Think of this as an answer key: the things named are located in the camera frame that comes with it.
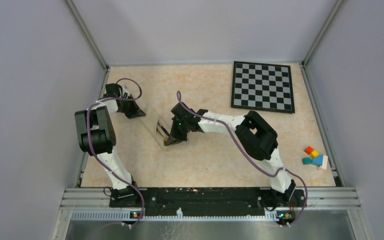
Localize gold spoon green handle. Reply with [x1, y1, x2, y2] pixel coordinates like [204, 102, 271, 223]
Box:
[158, 131, 168, 146]

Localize silver knife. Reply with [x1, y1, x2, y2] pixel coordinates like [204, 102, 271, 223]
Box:
[156, 118, 170, 138]

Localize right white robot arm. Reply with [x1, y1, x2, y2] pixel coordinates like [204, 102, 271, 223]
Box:
[164, 102, 296, 206]

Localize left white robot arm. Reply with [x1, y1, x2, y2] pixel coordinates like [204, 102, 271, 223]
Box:
[74, 83, 146, 208]

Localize black white checkerboard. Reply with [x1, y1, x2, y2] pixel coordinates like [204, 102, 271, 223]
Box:
[230, 61, 295, 114]

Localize colourful toy blocks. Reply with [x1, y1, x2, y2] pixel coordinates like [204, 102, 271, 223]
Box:
[301, 146, 329, 170]

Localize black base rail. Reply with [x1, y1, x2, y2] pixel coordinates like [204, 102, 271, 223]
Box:
[109, 187, 305, 217]

